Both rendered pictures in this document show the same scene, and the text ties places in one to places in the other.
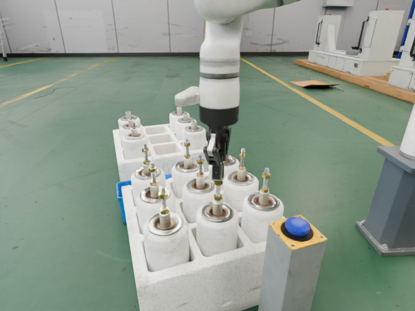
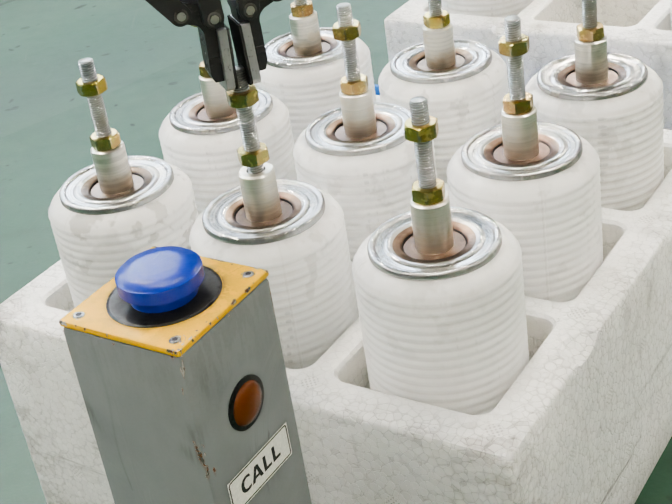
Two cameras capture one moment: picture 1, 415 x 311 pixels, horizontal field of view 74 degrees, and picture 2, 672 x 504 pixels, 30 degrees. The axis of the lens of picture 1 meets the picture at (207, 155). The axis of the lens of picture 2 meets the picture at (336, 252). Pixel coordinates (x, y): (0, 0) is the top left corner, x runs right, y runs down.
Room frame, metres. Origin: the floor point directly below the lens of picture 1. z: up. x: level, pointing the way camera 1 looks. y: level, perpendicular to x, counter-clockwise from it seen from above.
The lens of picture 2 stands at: (0.16, -0.61, 0.61)
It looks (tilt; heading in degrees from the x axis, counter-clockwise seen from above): 30 degrees down; 56
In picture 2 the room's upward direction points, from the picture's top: 9 degrees counter-clockwise
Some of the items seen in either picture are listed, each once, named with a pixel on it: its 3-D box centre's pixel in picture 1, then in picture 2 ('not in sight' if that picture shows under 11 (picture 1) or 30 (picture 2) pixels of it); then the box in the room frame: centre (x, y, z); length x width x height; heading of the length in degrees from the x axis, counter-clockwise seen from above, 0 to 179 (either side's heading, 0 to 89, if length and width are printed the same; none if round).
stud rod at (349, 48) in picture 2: (200, 168); (350, 59); (0.61, 0.02, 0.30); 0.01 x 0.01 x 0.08
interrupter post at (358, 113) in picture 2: (200, 181); (358, 112); (0.61, 0.02, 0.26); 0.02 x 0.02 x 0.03
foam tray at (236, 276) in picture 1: (201, 234); (388, 326); (0.61, 0.02, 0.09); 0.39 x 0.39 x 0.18; 20
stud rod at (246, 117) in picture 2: (218, 190); (248, 127); (0.50, -0.02, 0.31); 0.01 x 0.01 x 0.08
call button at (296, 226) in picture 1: (297, 228); (162, 284); (0.37, -0.15, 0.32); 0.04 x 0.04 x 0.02
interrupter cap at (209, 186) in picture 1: (200, 186); (360, 130); (0.61, 0.02, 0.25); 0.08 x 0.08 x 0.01
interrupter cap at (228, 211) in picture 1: (217, 211); (263, 212); (0.50, -0.02, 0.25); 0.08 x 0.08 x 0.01
